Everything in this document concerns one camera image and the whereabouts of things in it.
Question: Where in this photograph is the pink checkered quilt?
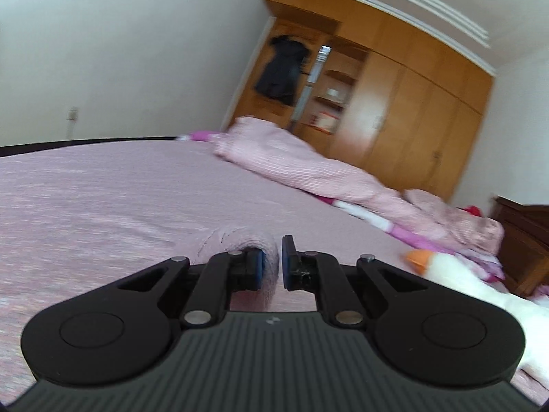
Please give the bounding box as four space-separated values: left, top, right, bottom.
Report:
213 116 504 255

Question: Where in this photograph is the light wooden wardrobe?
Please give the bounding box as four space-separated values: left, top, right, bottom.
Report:
231 0 493 200

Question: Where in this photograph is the magenta white striped pillow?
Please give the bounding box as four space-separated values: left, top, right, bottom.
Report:
178 127 460 253

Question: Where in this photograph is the dark wooden nightstand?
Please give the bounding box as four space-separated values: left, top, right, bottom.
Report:
491 196 549 298

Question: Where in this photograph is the pink floral bed sheet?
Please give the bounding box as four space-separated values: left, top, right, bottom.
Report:
0 139 549 407

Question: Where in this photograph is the white wall socket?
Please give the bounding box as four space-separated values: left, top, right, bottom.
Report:
67 107 79 122

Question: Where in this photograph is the pink cable knit cardigan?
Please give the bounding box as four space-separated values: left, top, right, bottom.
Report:
194 221 319 313

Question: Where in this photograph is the white goose plush toy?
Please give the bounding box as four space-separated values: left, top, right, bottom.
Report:
405 249 548 388

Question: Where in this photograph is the black hanging garment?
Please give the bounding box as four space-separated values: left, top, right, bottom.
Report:
254 35 311 106

